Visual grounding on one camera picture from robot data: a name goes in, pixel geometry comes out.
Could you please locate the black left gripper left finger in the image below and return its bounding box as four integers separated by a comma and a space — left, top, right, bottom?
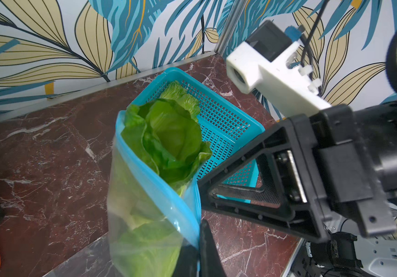
172, 245, 198, 277

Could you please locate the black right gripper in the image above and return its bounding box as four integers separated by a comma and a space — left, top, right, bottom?
198, 101, 397, 242

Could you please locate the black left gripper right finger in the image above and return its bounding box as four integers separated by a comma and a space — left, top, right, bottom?
199, 219, 227, 277

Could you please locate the clear zipper bag blue seal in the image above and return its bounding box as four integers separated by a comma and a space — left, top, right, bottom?
107, 111, 201, 277

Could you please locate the chinese cabbage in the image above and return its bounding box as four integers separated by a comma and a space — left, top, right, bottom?
107, 166, 183, 277
121, 97, 212, 195
160, 81, 201, 122

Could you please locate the chinese cabbage front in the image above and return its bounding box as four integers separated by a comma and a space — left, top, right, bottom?
107, 166, 183, 277

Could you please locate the chinese cabbage back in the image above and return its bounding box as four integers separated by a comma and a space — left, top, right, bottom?
160, 81, 201, 122

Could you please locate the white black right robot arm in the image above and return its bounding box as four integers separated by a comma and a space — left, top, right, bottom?
198, 101, 397, 277

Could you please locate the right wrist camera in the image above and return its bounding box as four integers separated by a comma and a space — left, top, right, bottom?
226, 20, 331, 117

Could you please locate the right aluminium corner post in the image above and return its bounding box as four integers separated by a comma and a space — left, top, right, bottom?
214, 0, 248, 56

